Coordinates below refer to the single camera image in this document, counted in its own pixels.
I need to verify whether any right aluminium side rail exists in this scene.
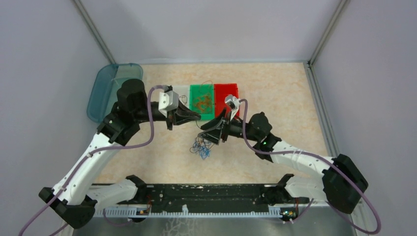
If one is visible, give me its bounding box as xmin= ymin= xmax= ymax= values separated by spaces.
xmin=303 ymin=61 xmax=339 ymax=157

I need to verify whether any white slotted cable duct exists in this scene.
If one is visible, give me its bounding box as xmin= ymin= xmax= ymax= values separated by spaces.
xmin=94 ymin=204 xmax=298 ymax=218

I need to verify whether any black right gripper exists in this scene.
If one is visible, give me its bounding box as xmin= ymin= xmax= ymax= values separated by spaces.
xmin=198 ymin=107 xmax=260 ymax=145

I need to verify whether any white plastic bin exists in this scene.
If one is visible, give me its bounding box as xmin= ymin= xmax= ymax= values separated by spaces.
xmin=173 ymin=85 xmax=190 ymax=108

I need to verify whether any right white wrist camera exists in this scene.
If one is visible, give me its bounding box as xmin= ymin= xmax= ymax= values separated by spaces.
xmin=225 ymin=94 xmax=240 ymax=121

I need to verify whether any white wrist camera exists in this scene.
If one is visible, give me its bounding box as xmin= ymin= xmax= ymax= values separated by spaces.
xmin=158 ymin=86 xmax=179 ymax=116
xmin=225 ymin=94 xmax=240 ymax=121

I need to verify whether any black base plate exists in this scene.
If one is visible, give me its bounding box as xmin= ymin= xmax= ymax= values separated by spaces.
xmin=116 ymin=183 xmax=296 ymax=214

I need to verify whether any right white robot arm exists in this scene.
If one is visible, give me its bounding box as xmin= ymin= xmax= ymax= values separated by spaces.
xmin=198 ymin=110 xmax=368 ymax=214

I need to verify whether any green plastic bin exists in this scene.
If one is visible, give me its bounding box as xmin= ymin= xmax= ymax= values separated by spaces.
xmin=189 ymin=84 xmax=215 ymax=120

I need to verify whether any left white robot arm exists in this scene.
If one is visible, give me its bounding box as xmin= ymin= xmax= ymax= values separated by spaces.
xmin=39 ymin=79 xmax=201 ymax=229

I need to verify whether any aluminium frame post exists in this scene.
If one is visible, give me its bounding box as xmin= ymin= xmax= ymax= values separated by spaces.
xmin=72 ymin=0 xmax=116 ymax=64
xmin=309 ymin=0 xmax=351 ymax=67

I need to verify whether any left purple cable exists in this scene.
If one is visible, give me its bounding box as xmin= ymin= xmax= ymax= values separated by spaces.
xmin=18 ymin=85 xmax=172 ymax=236

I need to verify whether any red plastic bin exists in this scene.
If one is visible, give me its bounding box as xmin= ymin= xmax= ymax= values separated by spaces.
xmin=214 ymin=83 xmax=238 ymax=117

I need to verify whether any teal translucent plastic tray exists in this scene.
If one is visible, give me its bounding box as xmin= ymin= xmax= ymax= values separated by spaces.
xmin=87 ymin=63 xmax=143 ymax=123

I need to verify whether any right aluminium frame post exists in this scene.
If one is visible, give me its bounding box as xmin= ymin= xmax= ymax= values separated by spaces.
xmin=309 ymin=0 xmax=351 ymax=67

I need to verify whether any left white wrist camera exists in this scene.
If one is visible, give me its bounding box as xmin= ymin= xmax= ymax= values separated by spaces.
xmin=158 ymin=86 xmax=179 ymax=116

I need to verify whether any left aluminium frame post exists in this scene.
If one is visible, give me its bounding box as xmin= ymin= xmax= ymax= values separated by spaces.
xmin=72 ymin=0 xmax=116 ymax=64

